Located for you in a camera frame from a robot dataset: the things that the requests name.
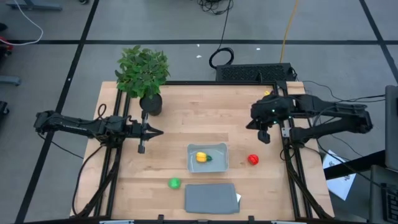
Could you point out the black perforated computer case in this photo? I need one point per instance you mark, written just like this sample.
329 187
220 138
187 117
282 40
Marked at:
252 72

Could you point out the grey box with black keypad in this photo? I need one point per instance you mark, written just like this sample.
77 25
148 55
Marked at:
384 199

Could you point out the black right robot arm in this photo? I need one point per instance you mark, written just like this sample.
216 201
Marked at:
342 109

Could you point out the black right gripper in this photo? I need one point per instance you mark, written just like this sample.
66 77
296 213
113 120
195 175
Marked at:
273 109

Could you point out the grey plastic tupperware container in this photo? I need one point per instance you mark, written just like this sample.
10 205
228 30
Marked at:
219 161

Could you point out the green leafy plant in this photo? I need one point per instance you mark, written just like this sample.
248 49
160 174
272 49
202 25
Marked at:
141 71

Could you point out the grey tupperware lid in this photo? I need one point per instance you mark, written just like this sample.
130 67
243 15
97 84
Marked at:
211 198

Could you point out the black plant pot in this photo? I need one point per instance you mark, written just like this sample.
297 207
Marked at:
152 105

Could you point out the grey desk foot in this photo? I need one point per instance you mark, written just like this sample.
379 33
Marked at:
9 81

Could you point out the red toy tomato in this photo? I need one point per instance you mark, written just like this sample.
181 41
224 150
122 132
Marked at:
253 159

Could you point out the red object at floor edge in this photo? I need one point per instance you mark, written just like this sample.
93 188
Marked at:
5 45

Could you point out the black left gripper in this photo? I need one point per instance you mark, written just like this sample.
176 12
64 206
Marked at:
141 130

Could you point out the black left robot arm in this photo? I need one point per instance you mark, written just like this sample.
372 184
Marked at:
68 124

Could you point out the white printed paper sheet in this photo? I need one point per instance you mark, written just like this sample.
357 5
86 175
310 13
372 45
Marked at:
340 183

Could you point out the yellow toy vegetable green stem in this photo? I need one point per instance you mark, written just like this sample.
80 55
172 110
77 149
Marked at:
201 157

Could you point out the white label tag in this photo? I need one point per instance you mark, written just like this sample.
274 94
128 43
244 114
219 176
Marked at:
238 197

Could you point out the black table clamp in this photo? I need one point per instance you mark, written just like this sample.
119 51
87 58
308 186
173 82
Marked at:
160 217
251 217

